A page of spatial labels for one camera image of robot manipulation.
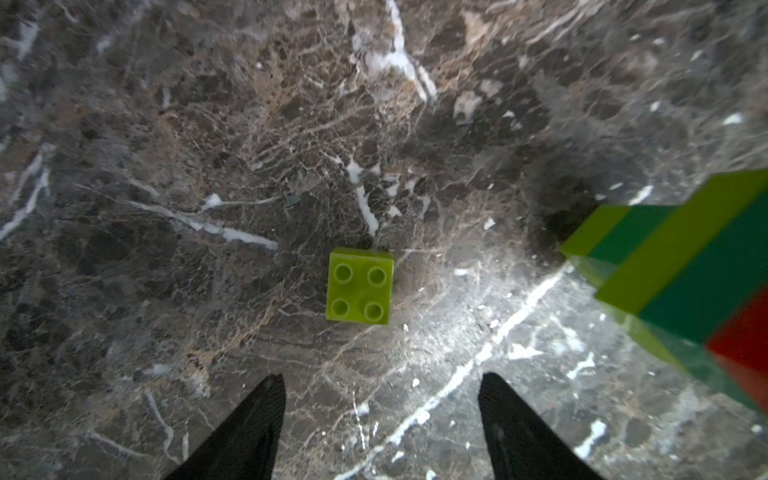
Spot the lime 2x2 lego brick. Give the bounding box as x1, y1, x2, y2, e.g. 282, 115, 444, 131
325, 247, 394, 325

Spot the red lego brick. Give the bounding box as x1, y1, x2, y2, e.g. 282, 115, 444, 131
706, 285, 767, 414

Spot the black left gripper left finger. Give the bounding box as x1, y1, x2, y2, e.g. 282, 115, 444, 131
166, 374, 286, 480

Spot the lime green lego stack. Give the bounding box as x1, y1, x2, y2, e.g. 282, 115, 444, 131
560, 169, 767, 370

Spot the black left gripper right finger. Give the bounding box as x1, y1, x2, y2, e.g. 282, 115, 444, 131
478, 372, 601, 480

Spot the dark green 2x4 lego brick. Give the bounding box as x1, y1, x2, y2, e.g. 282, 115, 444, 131
640, 193, 767, 411

